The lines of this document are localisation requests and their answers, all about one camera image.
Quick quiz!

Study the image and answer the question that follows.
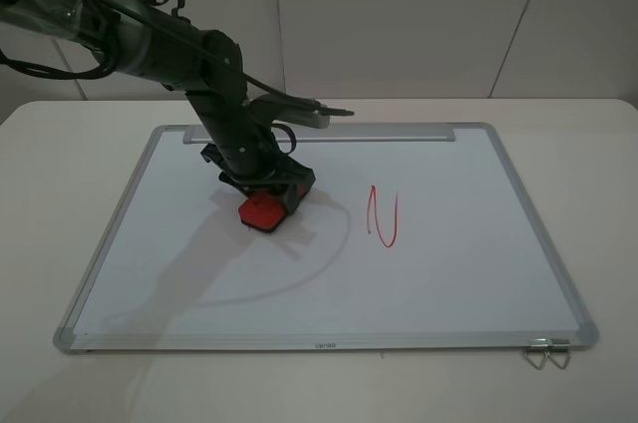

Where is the red whiteboard eraser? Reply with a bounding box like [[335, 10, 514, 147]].
[[238, 184, 312, 233]]

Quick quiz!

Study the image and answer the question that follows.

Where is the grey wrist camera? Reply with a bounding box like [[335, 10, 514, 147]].
[[246, 94, 355, 129]]

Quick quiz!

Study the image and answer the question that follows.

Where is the black cable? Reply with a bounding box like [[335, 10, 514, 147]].
[[0, 0, 356, 155]]

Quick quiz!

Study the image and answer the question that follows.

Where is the metal binder clip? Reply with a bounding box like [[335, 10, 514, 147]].
[[521, 338, 551, 371], [545, 338, 571, 370]]

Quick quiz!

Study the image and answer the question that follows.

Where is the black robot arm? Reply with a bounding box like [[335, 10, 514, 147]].
[[1, 0, 320, 214]]

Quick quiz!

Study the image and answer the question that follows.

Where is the right metal binder clip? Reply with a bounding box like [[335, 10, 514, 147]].
[[545, 338, 571, 370]]

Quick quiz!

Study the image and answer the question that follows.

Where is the left metal binder clip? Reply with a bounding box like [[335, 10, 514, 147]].
[[521, 338, 551, 371]]

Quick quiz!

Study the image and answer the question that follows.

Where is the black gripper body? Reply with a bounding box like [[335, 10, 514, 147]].
[[200, 144, 315, 214]]

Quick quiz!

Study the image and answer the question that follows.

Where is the white whiteboard with aluminium frame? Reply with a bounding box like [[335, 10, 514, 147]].
[[53, 123, 599, 353]]

